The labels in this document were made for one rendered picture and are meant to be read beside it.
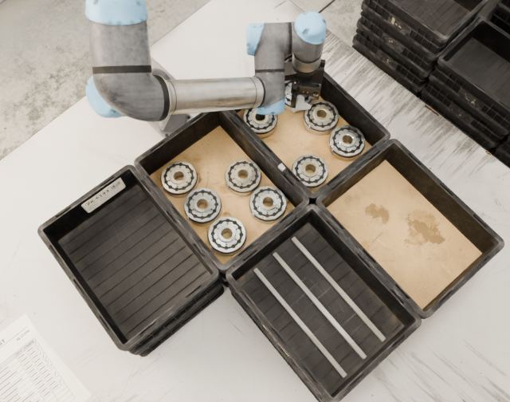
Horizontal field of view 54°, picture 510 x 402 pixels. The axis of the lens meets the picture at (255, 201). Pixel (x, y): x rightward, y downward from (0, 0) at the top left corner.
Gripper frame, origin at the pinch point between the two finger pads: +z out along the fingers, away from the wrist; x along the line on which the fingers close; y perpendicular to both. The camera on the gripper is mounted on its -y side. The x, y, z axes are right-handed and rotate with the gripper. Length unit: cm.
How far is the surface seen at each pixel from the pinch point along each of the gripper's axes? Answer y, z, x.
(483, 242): 56, -2, -35
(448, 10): 56, 36, 78
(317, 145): 9.1, 2.0, -12.1
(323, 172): 11.9, -0.8, -21.9
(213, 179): -19.0, 2.1, -28.0
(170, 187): -29.6, -0.7, -33.6
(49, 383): -53, 15, -90
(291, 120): 0.2, 2.0, -4.9
